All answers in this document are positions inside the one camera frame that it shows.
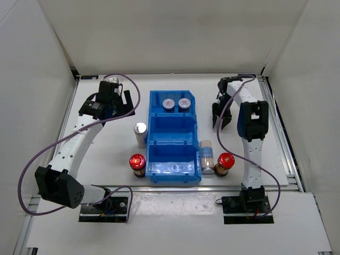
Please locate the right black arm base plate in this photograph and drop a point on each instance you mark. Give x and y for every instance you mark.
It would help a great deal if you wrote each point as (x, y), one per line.
(235, 214)

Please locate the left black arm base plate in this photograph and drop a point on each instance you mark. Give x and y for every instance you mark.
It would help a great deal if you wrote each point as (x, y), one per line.
(115, 211)

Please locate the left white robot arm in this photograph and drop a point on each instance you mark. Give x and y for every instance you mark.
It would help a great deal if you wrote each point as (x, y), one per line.
(57, 182)

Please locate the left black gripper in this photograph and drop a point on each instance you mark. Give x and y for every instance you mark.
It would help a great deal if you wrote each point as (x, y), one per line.
(125, 107)

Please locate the red-lid sauce jar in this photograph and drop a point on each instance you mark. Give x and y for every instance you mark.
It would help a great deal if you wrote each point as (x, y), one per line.
(224, 163)
(138, 164)

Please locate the white-lid spice jar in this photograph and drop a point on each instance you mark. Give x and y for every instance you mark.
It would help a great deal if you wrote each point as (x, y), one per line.
(168, 105)
(184, 105)

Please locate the left red-lid sauce jar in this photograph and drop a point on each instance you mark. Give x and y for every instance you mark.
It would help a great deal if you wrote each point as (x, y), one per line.
(138, 164)

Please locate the silver-lid blue-label bottle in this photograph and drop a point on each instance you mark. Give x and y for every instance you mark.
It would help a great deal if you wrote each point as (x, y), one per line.
(206, 157)
(140, 131)

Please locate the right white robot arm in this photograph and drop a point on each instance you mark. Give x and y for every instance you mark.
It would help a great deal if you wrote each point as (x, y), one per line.
(252, 127)

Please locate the right black logo label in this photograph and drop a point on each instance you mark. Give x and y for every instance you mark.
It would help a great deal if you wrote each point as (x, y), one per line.
(248, 75)

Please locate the left black logo label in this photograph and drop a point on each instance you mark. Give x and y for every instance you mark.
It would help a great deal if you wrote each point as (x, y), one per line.
(89, 77)

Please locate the near blue storage bin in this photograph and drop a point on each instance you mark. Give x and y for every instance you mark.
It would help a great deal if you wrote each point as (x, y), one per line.
(173, 163)

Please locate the black logo label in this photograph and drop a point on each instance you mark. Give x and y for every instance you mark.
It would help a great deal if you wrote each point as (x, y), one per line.
(248, 75)
(89, 77)

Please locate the right red-lid sauce jar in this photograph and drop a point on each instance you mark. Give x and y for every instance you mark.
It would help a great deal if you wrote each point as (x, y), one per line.
(224, 163)

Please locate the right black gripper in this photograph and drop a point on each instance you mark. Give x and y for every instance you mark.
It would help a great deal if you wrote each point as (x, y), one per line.
(227, 117)

